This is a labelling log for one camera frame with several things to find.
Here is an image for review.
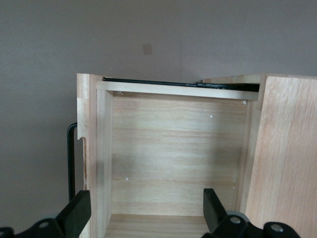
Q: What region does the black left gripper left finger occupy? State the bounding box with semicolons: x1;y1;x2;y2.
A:
0;189;92;238

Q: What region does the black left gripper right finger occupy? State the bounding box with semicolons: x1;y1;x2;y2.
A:
199;188;302;238

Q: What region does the black metal drawer handle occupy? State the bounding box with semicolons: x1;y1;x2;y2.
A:
67;122;79;201

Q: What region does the light wooden drawer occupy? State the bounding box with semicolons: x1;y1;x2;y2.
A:
76;72;261;238

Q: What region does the light wooden drawer cabinet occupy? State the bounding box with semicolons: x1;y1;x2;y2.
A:
202;73;317;238

